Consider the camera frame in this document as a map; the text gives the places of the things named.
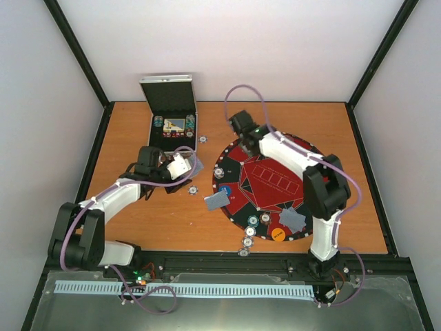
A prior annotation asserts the grey card deck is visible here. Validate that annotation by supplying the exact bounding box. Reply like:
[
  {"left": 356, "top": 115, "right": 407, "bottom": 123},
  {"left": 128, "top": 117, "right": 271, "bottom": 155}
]
[{"left": 189, "top": 155, "right": 204, "bottom": 179}]

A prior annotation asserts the poker chip stack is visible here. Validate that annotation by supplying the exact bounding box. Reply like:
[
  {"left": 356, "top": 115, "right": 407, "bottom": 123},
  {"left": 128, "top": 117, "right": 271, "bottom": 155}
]
[{"left": 213, "top": 167, "right": 225, "bottom": 179}]

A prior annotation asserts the blue patterned playing card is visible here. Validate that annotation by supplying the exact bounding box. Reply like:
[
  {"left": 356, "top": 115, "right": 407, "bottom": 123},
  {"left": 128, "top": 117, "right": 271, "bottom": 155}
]
[
  {"left": 279, "top": 208, "right": 300, "bottom": 227},
  {"left": 204, "top": 190, "right": 230, "bottom": 211},
  {"left": 285, "top": 211, "right": 306, "bottom": 233}
]

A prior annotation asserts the blue small blind button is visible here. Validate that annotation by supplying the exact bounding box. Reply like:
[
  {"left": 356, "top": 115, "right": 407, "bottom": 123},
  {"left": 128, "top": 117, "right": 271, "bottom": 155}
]
[{"left": 219, "top": 185, "right": 232, "bottom": 196}]

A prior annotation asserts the blue green fifty chip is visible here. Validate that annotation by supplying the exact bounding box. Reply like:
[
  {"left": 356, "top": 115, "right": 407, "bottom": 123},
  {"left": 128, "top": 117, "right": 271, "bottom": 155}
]
[{"left": 247, "top": 215, "right": 260, "bottom": 228}]

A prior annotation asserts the blue orange ten chip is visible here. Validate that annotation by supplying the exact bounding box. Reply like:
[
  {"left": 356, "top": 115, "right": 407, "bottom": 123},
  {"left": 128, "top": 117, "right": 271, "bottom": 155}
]
[
  {"left": 244, "top": 226, "right": 256, "bottom": 237},
  {"left": 242, "top": 237, "right": 254, "bottom": 248}
]

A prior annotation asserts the orange big blind button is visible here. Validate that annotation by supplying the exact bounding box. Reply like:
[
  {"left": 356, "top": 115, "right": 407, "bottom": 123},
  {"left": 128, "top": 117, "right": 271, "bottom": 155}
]
[{"left": 271, "top": 228, "right": 286, "bottom": 242}]

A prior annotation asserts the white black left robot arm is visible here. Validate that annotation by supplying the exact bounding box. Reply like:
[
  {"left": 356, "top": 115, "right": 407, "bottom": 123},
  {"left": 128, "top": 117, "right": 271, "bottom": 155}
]
[{"left": 48, "top": 146, "right": 197, "bottom": 278}]

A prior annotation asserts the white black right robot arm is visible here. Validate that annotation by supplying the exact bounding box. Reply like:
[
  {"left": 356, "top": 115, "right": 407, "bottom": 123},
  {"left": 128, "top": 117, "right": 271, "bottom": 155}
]
[{"left": 227, "top": 110, "right": 351, "bottom": 279}]

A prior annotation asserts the red dice row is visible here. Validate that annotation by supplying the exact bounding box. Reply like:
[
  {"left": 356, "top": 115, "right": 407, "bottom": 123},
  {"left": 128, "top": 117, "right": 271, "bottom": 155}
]
[{"left": 163, "top": 132, "right": 185, "bottom": 138}]

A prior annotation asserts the round red black poker mat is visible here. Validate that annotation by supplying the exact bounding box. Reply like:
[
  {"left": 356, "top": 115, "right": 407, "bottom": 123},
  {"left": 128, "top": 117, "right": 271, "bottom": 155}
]
[{"left": 212, "top": 139, "right": 313, "bottom": 241}]

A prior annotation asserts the boxed playing card deck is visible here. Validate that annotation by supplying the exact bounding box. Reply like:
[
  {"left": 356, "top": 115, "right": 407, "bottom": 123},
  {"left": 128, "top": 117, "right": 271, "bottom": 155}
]
[{"left": 163, "top": 119, "right": 185, "bottom": 133}]

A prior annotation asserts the aluminium poker chip case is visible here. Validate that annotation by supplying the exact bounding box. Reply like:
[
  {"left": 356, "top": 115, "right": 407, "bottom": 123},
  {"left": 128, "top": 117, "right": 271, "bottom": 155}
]
[{"left": 139, "top": 74, "right": 198, "bottom": 154}]

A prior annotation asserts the right poker chip row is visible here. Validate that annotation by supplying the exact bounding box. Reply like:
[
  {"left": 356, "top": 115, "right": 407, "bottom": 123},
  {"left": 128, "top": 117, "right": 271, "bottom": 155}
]
[{"left": 185, "top": 114, "right": 196, "bottom": 138}]

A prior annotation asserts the poker chip row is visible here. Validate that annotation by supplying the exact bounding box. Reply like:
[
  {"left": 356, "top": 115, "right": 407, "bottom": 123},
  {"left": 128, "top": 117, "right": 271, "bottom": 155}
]
[
  {"left": 185, "top": 114, "right": 196, "bottom": 138},
  {"left": 153, "top": 116, "right": 164, "bottom": 128}
]

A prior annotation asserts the left poker chip row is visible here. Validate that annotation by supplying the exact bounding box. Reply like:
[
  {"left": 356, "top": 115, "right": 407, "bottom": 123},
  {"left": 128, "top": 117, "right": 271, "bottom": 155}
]
[{"left": 153, "top": 116, "right": 164, "bottom": 128}]

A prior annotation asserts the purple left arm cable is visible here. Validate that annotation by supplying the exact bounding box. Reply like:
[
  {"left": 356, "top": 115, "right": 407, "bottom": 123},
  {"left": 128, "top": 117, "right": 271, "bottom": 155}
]
[{"left": 59, "top": 146, "right": 199, "bottom": 315}]

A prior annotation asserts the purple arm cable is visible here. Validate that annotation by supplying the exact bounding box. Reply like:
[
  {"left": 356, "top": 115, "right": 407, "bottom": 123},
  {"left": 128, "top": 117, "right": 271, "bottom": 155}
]
[
  {"left": 223, "top": 84, "right": 366, "bottom": 308},
  {"left": 59, "top": 146, "right": 199, "bottom": 315}
]

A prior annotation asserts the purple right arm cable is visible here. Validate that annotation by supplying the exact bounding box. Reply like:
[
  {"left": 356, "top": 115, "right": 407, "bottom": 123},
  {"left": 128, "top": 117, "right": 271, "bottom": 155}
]
[{"left": 223, "top": 84, "right": 366, "bottom": 308}]

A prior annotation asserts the light blue slotted cable duct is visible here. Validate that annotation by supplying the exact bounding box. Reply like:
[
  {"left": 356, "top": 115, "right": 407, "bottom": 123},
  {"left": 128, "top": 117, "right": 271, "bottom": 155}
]
[{"left": 53, "top": 280, "right": 314, "bottom": 301}]

